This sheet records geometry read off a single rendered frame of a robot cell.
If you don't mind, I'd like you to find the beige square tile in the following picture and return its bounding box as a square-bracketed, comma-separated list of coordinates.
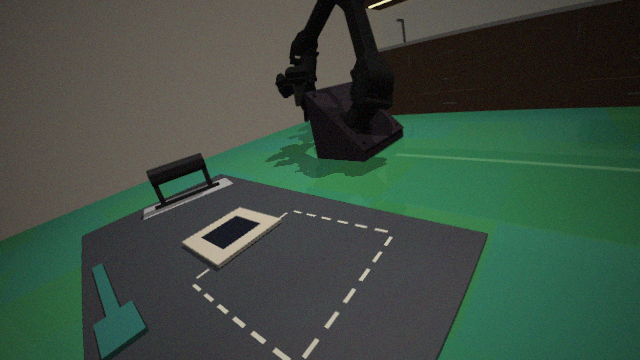
[182, 208, 282, 268]

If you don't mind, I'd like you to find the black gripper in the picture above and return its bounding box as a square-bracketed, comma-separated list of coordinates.
[285, 65, 317, 122]

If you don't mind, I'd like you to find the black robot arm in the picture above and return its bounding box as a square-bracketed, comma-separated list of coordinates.
[289, 0, 395, 133]

